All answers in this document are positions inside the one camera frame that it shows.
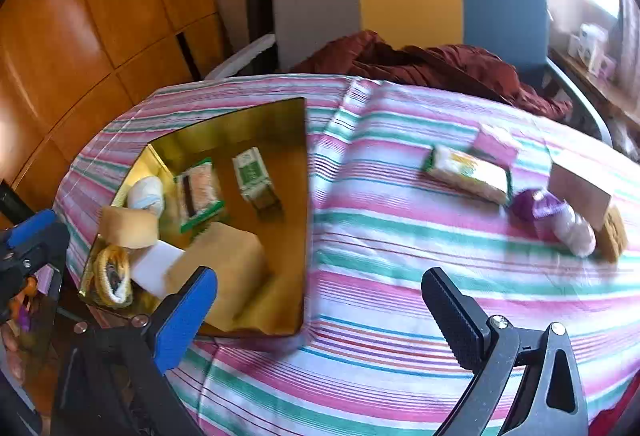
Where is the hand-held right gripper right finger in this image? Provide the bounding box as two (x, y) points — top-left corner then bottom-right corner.
(421, 267), (590, 436)

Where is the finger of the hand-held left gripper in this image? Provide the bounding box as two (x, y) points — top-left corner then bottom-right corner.
(0, 209), (70, 289)

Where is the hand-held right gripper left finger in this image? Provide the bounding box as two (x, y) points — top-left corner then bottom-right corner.
(50, 266), (219, 436)

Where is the yellow sponge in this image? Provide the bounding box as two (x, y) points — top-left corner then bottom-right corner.
(595, 206), (630, 264)
(100, 207), (161, 251)
(167, 222), (271, 332)

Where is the white gauze roll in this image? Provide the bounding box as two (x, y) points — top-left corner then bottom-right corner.
(126, 176), (166, 219)

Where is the green-edged snack packet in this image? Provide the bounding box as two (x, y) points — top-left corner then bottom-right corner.
(172, 157), (225, 234)

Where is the gold metal tin box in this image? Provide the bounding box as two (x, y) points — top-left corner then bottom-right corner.
(77, 97), (308, 339)

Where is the green-edged tissue packet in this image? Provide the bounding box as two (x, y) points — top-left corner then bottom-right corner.
(424, 144), (515, 207)

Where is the green and white box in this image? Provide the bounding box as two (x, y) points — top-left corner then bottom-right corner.
(232, 147), (281, 211)

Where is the pink packet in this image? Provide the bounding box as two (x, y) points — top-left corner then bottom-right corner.
(472, 123), (523, 169)

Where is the brown cardboard box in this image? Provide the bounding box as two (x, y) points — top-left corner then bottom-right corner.
(547, 156), (615, 231)

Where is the person's left hand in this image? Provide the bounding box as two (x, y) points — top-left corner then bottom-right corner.
(0, 323), (26, 379)

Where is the striped tablecloth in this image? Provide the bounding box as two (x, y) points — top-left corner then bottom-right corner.
(52, 73), (640, 436)

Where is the red blanket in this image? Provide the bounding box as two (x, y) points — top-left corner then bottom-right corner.
(590, 391), (636, 436)

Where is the wooden wardrobe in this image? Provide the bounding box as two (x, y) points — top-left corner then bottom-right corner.
(0, 0), (236, 231)

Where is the maroon cloth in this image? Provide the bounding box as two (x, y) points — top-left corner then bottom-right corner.
(290, 30), (573, 121)

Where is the wooden side table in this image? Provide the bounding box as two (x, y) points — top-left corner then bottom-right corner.
(550, 46), (640, 131)

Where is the pink carton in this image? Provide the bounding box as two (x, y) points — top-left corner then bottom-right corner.
(592, 53), (618, 79)

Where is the white carton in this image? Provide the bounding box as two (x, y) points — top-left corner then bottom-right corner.
(567, 23), (608, 66)

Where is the patterned curtain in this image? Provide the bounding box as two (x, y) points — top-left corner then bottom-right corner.
(617, 0), (640, 86)

